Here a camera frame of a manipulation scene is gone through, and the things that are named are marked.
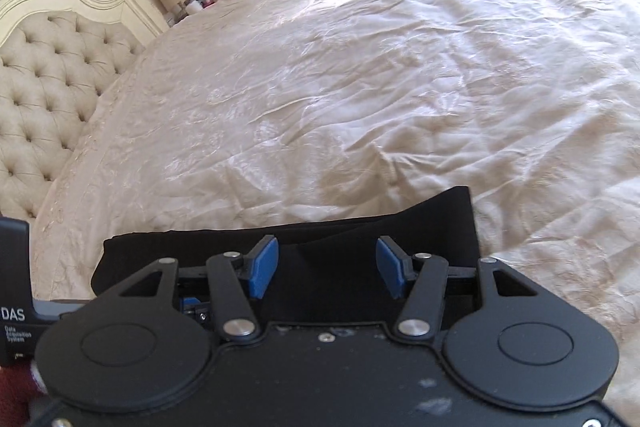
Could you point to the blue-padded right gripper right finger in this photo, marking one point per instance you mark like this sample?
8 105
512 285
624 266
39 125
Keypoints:
419 283

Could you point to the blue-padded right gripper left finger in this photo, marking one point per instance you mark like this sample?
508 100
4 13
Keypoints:
235 283

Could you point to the black pants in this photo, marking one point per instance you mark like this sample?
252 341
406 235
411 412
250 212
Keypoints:
327 271

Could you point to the cream embroidered bedspread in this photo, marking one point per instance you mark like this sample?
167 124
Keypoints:
266 112

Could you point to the cream tufted headboard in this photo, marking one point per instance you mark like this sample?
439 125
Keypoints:
58 57

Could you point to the cluttered nightstand items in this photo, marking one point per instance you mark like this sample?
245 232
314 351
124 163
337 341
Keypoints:
185 8

